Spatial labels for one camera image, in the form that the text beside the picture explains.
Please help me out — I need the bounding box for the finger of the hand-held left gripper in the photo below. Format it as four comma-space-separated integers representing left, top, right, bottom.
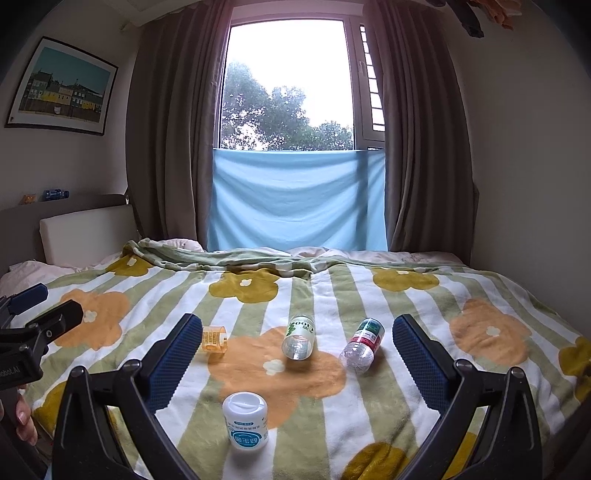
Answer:
0, 283, 49, 326
0, 299, 85, 359

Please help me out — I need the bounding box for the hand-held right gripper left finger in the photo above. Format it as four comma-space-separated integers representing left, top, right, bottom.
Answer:
53, 313, 204, 480

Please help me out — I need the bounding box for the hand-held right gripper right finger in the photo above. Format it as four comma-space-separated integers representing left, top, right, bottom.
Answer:
392, 314, 544, 480

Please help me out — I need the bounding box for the person's left hand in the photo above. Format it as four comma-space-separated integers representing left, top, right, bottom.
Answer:
0, 396, 39, 446

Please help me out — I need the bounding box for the clear bottle with red label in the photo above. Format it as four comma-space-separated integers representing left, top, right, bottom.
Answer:
339, 318, 386, 373

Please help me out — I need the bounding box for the grey headboard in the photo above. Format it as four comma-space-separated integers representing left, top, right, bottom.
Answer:
0, 192, 140, 274

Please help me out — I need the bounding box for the white headboard cushion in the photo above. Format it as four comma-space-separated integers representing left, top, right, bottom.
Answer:
39, 204, 140, 267

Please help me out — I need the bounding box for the white plastic jar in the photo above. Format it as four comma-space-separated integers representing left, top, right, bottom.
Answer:
222, 391, 270, 457

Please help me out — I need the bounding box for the flower print striped blanket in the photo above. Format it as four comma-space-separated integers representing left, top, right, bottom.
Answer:
0, 237, 591, 480

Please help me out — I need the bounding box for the clear bottle with green label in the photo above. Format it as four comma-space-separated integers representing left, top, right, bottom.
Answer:
281, 315, 317, 361

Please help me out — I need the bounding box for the light blue cloth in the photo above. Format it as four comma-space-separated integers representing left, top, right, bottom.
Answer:
206, 148, 389, 253

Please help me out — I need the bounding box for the framed picture of houses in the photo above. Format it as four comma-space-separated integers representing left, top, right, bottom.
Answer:
4, 36, 120, 137

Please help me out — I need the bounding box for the brown curtain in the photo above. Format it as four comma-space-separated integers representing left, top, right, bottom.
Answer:
362, 0, 479, 254
126, 0, 234, 253

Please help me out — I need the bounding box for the window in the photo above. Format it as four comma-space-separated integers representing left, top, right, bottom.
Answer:
216, 17, 387, 154

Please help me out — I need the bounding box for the dark hanging garment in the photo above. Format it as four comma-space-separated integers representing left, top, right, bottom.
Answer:
441, 0, 485, 39

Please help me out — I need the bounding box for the orange hanging garment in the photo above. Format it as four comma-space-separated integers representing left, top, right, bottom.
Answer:
466, 0, 525, 31

